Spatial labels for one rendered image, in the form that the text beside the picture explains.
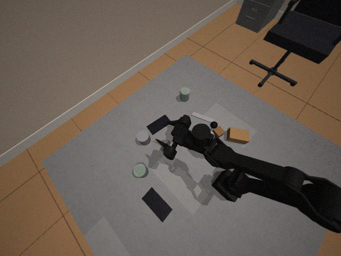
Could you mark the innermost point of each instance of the glass french press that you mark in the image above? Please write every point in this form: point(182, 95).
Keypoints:
point(213, 125)

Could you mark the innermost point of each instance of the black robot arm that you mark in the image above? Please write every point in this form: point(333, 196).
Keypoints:
point(319, 200)

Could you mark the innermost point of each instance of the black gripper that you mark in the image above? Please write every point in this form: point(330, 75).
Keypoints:
point(169, 151)

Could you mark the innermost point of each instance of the tan rectangular box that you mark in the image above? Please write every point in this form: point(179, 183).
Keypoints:
point(237, 135)

